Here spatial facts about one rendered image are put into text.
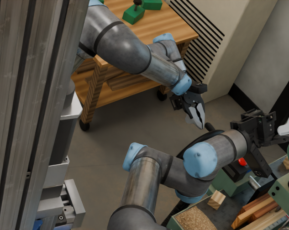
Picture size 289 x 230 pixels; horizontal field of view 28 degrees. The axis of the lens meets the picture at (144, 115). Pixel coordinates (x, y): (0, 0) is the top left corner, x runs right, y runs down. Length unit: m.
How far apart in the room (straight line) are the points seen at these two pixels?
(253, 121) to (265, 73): 2.03
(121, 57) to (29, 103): 0.72
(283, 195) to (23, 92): 1.11
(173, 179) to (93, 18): 0.51
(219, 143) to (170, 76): 0.53
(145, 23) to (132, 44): 1.48
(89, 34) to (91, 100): 1.35
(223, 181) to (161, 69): 0.43
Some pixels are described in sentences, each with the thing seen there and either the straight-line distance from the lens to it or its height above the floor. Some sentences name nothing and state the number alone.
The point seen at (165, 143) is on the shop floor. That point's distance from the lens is 3.22.
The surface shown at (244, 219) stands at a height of 0.94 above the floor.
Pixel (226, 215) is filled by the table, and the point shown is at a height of 0.90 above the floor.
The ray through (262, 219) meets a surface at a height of 0.94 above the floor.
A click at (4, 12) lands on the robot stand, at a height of 1.84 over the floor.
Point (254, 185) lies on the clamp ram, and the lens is 1.90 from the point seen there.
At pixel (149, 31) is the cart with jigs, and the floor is 0.53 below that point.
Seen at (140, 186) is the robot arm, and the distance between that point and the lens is 1.21.
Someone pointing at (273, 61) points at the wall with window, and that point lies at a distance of 3.40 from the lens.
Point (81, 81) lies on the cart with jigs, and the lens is 3.12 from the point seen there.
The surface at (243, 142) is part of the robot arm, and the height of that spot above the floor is 1.37.
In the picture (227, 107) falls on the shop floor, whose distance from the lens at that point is 3.60.
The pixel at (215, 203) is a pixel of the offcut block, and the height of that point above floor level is 0.93.
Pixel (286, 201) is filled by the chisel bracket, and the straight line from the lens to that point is 1.81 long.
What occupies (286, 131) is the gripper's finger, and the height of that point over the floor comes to 1.37.
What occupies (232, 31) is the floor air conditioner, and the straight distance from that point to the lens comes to 3.14.
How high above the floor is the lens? 2.31
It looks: 44 degrees down
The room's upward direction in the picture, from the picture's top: 22 degrees clockwise
